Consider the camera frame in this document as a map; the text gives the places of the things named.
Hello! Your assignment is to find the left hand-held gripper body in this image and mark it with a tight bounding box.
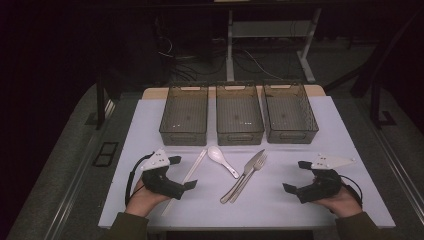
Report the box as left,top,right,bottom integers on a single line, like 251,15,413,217
140,148,187,201

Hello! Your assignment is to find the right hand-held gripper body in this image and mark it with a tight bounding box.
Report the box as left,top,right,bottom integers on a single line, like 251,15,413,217
295,153,356,204

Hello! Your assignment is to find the white chopstick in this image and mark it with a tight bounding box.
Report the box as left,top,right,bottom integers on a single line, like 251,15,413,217
161,148,205,217
164,149,208,214

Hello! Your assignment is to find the white ceramic spoon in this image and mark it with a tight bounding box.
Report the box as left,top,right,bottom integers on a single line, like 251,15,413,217
207,145,240,180

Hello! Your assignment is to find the steel fork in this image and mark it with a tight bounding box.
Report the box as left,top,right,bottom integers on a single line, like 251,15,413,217
229,151,269,204

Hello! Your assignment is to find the smoky transparent plastic bin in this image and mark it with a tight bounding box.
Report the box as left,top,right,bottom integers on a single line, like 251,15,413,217
159,84,209,147
215,83,265,147
263,82,319,145

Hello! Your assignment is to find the steel table knife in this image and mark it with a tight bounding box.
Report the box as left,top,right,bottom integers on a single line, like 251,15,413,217
219,148,266,204

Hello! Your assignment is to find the person's right hand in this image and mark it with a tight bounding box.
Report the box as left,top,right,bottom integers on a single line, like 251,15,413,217
311,184,363,219

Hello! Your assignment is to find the person's left hand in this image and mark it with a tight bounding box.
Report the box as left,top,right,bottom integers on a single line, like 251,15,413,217
125,179,171,218

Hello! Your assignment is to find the wooden table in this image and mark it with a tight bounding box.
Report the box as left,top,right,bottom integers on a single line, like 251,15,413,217
142,84,327,100

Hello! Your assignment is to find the black metal stand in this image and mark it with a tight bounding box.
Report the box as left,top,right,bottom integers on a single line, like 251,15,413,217
95,71,117,131
369,79,398,129

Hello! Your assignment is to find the slanted black metal bar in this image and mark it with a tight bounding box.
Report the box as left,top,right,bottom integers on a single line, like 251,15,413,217
323,9,424,98

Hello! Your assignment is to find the right hand-held gripper black cable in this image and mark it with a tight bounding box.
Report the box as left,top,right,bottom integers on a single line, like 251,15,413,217
339,174,364,207

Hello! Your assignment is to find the black rectangular floor frame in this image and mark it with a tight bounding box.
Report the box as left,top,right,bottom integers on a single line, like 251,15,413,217
92,141,120,168

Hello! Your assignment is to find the bundle of black floor cables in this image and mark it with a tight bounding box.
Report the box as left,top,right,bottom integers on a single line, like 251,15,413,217
154,19,231,84

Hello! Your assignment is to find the white floor cable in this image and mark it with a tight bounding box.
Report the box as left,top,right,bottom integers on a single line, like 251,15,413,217
241,49,286,82

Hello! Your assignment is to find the white metal desk frame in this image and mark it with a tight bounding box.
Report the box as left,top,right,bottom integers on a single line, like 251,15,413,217
225,8,323,84

